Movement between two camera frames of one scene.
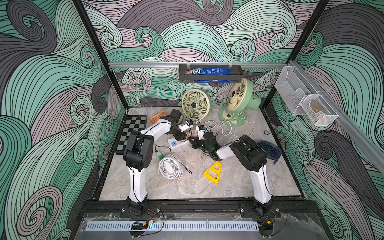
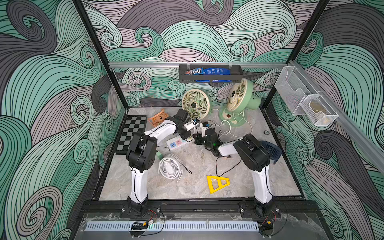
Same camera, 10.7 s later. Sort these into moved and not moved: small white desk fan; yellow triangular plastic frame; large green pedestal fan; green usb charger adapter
Moved: yellow triangular plastic frame
Not moved: green usb charger adapter; small white desk fan; large green pedestal fan
